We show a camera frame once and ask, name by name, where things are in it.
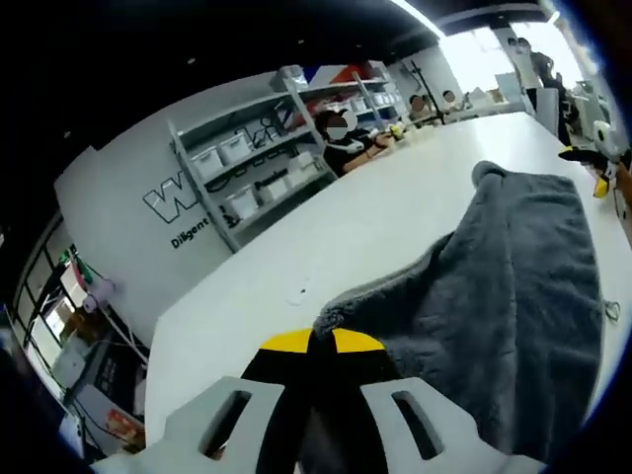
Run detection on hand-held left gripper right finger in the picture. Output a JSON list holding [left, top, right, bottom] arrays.
[[318, 329, 549, 474]]

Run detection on row of white storage bins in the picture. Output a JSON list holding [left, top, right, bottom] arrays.
[[340, 88, 401, 118]]

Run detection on long metal shelving unit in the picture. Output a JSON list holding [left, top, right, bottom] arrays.
[[283, 61, 404, 134]]

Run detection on white lidded storage bin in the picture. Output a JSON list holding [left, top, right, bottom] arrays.
[[191, 146, 223, 180], [216, 132, 251, 167], [224, 186, 259, 221]]

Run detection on clear storage bin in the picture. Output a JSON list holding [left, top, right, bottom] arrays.
[[276, 64, 307, 93]]

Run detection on grey metal shelving unit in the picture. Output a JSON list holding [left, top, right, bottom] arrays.
[[167, 88, 340, 253]]

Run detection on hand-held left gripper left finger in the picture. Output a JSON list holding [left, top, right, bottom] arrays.
[[91, 328, 317, 474]]

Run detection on grey towel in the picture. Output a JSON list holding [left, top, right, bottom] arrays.
[[315, 160, 621, 458]]

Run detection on long ceiling light strip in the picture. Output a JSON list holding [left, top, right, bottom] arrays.
[[389, 0, 445, 36]]

